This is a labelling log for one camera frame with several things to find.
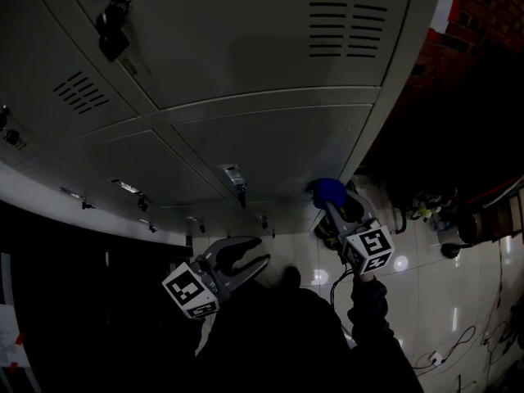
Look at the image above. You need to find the large black key fob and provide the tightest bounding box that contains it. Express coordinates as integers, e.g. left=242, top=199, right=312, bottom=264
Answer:
left=95, top=0, right=134, bottom=63

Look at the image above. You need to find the grey metal locker cabinet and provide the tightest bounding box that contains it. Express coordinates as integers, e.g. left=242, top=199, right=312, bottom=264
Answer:
left=0, top=0, right=448, bottom=245

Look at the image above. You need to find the blue cloth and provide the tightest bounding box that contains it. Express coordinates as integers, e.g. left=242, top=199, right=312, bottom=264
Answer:
left=305, top=177, right=348, bottom=210

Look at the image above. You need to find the black cabinet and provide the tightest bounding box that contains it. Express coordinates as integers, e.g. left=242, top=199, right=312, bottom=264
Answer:
left=0, top=201, right=198, bottom=393

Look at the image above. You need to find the thin black floor cable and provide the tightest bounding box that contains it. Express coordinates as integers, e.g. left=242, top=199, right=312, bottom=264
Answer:
left=411, top=324, right=478, bottom=372

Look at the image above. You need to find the yellow and black floor object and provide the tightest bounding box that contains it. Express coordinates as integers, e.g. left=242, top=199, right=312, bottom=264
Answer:
left=314, top=213, right=349, bottom=257

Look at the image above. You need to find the person's right forearm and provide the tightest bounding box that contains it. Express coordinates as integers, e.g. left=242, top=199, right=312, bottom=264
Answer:
left=346, top=274, right=407, bottom=368

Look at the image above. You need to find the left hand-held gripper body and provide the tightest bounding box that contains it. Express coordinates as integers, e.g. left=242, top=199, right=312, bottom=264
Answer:
left=161, top=255, right=235, bottom=321

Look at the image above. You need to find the black hose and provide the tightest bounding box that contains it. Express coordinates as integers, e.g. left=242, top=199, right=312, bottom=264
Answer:
left=392, top=205, right=410, bottom=235

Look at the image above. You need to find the cluttered wooden rack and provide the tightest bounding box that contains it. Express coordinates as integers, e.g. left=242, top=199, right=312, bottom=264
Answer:
left=466, top=174, right=524, bottom=245

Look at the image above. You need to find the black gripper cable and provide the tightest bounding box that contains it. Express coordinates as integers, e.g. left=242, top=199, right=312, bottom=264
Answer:
left=329, top=262, right=361, bottom=307

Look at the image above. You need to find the person's dark clothed body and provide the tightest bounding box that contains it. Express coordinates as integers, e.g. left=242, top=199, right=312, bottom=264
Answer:
left=195, top=264, right=425, bottom=393

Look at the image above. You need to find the tangle of coloured cables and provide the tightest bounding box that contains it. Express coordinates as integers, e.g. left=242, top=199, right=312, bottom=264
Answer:
left=411, top=192, right=445, bottom=224

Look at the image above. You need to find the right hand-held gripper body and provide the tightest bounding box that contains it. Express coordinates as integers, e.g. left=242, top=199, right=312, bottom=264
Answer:
left=336, top=218, right=396, bottom=278

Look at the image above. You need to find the white paper sheet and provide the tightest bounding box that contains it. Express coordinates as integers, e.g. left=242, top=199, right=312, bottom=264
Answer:
left=0, top=303, right=32, bottom=370

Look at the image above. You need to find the metal pot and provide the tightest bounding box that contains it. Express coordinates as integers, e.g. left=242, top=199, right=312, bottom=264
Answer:
left=440, top=209, right=490, bottom=260

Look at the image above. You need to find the row of small locker keys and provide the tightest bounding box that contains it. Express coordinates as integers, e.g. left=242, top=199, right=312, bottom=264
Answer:
left=80, top=183, right=278, bottom=246

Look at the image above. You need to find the bank of grey locker doors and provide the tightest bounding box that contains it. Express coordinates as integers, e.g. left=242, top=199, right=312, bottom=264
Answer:
left=0, top=0, right=417, bottom=239

